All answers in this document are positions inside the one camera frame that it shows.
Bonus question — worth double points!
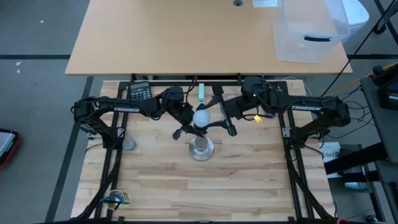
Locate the small blue tool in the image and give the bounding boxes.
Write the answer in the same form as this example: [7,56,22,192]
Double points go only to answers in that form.
[99,195,130,206]

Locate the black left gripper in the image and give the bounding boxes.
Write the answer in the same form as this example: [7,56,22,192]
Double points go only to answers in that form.
[169,102,207,141]

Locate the dark grey equipment cart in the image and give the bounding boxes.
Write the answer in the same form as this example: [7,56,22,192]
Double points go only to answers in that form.
[323,62,398,224]

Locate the black device with screen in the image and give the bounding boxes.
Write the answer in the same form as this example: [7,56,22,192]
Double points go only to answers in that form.
[377,82,398,111]

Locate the small patterned ceramic bowl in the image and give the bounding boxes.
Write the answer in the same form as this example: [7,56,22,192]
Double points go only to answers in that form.
[122,138,137,151]

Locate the tan wooden desk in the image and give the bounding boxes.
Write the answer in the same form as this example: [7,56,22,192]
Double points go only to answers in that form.
[64,0,353,77]

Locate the silver metal lamp base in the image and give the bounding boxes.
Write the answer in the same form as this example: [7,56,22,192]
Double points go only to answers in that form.
[188,127,215,162]

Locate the clear plastic storage bin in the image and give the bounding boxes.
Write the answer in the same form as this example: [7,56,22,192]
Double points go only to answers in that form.
[272,0,351,63]

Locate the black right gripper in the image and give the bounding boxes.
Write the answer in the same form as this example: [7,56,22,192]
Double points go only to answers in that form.
[196,84,247,138]

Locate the black metal table frame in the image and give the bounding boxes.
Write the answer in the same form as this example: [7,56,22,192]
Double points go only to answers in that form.
[76,80,335,224]

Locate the black calculator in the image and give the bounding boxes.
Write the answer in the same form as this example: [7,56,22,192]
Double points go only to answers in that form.
[129,81,152,102]

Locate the white round lightbulb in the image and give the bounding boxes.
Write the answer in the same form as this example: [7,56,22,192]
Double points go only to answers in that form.
[192,110,211,129]

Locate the white printed label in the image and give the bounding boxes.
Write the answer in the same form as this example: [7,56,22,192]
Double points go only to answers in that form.
[320,142,341,162]

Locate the thin black stand pole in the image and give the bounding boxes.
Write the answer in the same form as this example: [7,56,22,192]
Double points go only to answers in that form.
[310,0,398,108]

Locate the red and black case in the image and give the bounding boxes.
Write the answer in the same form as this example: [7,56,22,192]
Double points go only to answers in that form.
[0,128,22,170]

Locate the white round chair seat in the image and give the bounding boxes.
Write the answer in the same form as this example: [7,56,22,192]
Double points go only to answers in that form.
[341,0,370,32]

